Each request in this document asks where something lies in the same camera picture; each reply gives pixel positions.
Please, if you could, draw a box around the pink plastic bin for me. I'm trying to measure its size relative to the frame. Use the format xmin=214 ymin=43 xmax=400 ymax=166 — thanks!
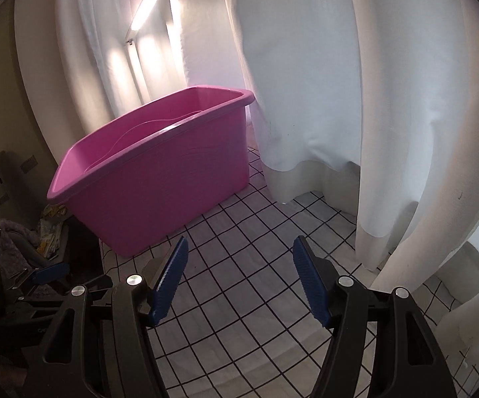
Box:
xmin=47 ymin=86 xmax=254 ymax=257

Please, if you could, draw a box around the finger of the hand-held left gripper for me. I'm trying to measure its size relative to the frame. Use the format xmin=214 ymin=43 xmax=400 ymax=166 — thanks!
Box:
xmin=9 ymin=262 xmax=69 ymax=290
xmin=63 ymin=274 xmax=113 ymax=300

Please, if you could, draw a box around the wall light bar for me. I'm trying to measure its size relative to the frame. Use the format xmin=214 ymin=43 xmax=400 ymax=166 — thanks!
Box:
xmin=124 ymin=0 xmax=165 ymax=46

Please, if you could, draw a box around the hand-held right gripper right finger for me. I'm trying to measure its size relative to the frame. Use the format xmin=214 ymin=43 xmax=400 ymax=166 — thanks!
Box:
xmin=293 ymin=235 xmax=458 ymax=398

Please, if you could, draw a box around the colourful printed bag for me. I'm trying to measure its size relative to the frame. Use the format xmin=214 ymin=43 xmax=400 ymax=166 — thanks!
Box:
xmin=40 ymin=204 xmax=71 ymax=258

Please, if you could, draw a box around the purple fluffy cloth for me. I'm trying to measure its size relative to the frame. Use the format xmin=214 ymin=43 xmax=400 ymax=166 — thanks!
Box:
xmin=0 ymin=218 xmax=41 ymax=253

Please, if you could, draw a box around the white curtain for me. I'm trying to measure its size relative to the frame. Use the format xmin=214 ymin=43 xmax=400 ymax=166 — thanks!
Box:
xmin=53 ymin=0 xmax=479 ymax=357

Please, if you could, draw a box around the white black checkered tablecloth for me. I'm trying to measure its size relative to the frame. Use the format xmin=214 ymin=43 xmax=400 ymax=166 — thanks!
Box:
xmin=99 ymin=141 xmax=479 ymax=398

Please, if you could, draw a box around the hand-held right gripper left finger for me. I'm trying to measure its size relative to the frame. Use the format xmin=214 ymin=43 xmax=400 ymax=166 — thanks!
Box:
xmin=22 ymin=235 xmax=189 ymax=398

